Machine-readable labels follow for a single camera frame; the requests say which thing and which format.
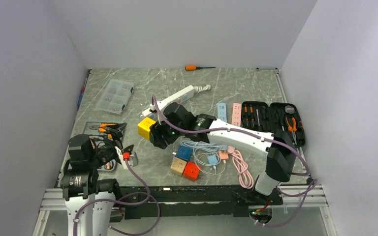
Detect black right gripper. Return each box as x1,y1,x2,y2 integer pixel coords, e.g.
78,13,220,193
150,117,187,149

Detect yellow cube adapter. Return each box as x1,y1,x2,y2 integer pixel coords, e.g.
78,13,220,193
137,117,156,140

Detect blue cube charger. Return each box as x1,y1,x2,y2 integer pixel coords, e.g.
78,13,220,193
173,145,193,162

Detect peach cube charger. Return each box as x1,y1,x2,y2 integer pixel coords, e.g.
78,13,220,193
170,157,187,176

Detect red cube adapter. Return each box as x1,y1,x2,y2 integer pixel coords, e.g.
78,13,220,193
182,162,200,181

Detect white power strip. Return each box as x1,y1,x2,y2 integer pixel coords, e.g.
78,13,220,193
140,85,195,118

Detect light blue charger plug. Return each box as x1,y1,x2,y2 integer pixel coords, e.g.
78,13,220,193
207,155,219,166

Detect white round plug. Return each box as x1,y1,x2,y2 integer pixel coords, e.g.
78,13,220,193
194,84,211,93

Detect light blue power strip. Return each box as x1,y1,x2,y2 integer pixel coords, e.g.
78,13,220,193
217,103,227,122

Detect small pink plug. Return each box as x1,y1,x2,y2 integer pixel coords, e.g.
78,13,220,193
218,150,229,161

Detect pink round plug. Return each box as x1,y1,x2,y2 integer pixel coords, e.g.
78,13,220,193
227,146,235,154

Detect pink power strip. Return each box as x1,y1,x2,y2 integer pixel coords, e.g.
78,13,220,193
232,103,242,127

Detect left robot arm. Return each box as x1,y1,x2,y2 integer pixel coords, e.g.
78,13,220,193
61,123,127,236

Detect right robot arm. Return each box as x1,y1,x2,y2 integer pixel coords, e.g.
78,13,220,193
149,100,299,204

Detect grey open tool case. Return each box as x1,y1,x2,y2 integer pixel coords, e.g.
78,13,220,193
83,121,126,173

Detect clear plastic screw organizer box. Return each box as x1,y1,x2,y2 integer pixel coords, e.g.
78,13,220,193
95,79,135,114

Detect blue red pen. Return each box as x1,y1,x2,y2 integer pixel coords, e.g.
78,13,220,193
77,78,88,109

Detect orange screwdriver at back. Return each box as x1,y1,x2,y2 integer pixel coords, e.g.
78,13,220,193
185,65,216,71

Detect black open tool case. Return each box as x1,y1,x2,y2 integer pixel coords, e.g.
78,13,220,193
241,101,306,148

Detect long nose orange pliers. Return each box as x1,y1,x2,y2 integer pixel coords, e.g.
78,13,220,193
285,116,297,145

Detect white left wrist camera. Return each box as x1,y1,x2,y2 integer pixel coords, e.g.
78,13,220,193
115,145,139,170

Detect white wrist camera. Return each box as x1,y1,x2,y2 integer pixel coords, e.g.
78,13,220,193
115,145,139,170
149,104,157,114

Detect orange handled combination pliers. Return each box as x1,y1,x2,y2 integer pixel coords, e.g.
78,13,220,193
88,123,127,133

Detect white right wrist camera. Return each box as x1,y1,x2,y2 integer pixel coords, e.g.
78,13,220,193
149,104,157,114

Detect light blue coiled cable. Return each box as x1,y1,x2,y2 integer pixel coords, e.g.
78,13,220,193
180,140,222,167

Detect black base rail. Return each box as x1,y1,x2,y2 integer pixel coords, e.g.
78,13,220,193
114,185,283,219

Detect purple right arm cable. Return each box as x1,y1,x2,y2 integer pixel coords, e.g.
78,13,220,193
151,95,318,228

